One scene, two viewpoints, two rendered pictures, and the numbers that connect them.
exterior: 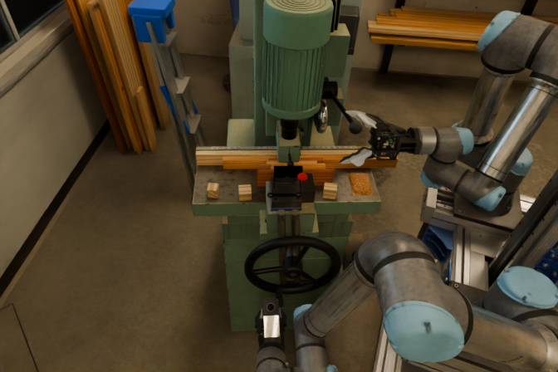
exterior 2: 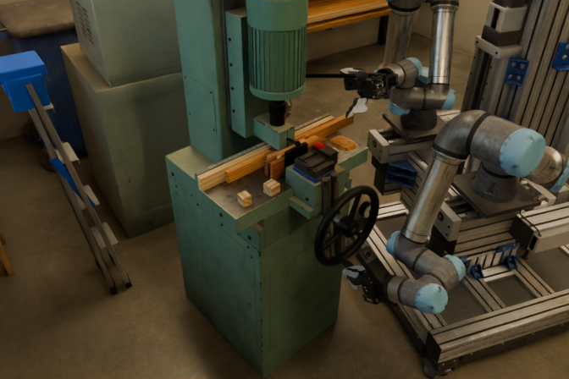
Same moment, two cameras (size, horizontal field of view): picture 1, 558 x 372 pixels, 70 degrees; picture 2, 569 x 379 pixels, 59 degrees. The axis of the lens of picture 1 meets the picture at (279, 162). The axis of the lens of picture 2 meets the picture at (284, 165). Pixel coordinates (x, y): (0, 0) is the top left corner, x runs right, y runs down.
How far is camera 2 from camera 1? 0.84 m
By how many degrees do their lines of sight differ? 30
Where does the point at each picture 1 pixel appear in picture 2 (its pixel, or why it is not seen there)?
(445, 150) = (409, 76)
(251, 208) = (282, 200)
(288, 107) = (290, 86)
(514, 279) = not seen: hidden behind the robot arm
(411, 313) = (517, 138)
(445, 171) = (411, 95)
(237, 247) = (271, 255)
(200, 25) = not seen: outside the picture
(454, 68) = not seen: hidden behind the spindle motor
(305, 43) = (301, 22)
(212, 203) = (252, 210)
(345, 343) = (361, 320)
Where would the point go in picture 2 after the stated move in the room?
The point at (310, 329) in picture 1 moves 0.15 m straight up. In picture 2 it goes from (417, 238) to (426, 197)
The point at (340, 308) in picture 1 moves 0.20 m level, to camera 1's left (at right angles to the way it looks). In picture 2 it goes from (438, 200) to (386, 229)
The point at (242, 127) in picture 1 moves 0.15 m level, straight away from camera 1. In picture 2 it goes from (186, 156) to (164, 141)
